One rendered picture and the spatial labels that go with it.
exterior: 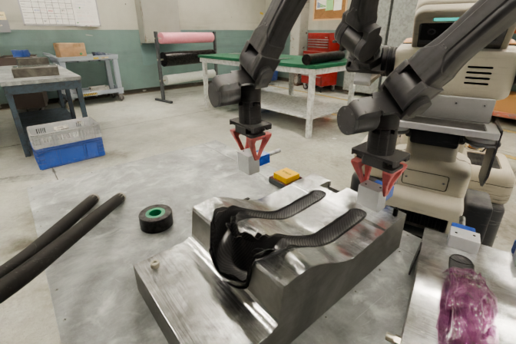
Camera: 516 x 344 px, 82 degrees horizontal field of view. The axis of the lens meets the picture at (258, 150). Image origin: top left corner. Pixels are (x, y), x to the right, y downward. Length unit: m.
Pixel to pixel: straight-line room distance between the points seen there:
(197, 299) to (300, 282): 0.17
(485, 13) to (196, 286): 0.60
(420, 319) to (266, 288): 0.22
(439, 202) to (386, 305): 0.46
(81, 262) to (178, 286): 0.28
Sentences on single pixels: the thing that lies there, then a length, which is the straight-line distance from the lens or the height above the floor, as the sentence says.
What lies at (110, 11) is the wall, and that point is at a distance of 6.96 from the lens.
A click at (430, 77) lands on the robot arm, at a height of 1.19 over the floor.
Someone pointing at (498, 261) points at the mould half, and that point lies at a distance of 0.75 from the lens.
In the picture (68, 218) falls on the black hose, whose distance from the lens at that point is 0.83.
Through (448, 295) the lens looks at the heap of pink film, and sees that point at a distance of 0.54.
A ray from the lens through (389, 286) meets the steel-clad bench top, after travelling 0.68.
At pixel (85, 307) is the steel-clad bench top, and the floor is 0.80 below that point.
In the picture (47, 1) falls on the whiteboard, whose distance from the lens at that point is 6.76.
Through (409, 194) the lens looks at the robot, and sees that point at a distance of 1.02.
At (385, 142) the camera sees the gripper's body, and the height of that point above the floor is 1.05.
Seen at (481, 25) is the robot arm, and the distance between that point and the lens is 0.56.
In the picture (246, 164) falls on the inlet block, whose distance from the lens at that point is 0.78.
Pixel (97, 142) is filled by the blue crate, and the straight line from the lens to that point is 3.59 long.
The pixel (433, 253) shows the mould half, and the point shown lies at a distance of 0.70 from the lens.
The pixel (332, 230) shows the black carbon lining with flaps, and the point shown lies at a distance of 0.64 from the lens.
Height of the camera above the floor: 1.26
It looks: 22 degrees down
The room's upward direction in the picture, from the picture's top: straight up
